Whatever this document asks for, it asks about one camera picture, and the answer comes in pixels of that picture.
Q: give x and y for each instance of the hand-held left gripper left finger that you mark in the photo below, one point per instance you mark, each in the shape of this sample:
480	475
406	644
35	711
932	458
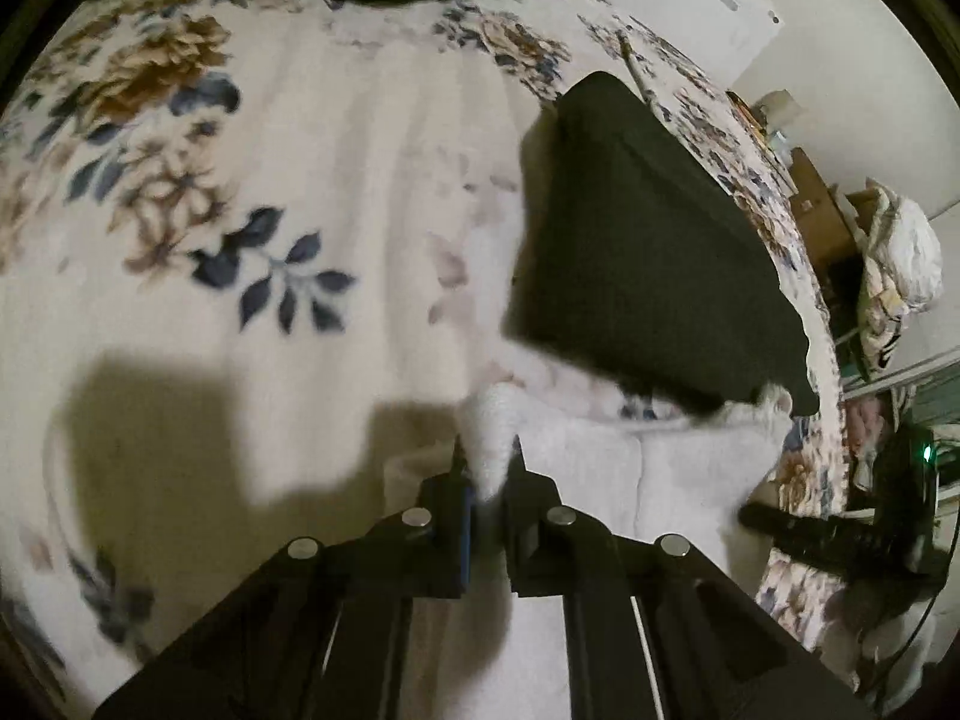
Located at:
463	517

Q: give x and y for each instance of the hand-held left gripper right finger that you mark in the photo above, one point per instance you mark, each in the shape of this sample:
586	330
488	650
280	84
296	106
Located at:
525	510

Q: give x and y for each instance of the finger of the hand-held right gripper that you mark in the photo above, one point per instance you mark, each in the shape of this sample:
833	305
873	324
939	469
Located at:
787	529

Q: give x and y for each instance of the white fleece garment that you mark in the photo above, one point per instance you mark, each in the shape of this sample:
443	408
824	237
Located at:
660	480

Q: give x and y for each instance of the white crumpled bundle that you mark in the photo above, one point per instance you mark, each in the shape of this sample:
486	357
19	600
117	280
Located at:
900	262

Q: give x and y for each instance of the folded black garment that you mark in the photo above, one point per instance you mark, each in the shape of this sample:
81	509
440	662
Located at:
645	240

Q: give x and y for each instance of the brown cardboard box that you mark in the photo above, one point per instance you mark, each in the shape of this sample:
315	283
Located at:
817	202

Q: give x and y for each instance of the floral printed blanket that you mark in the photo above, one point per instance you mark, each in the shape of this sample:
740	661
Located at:
225	240

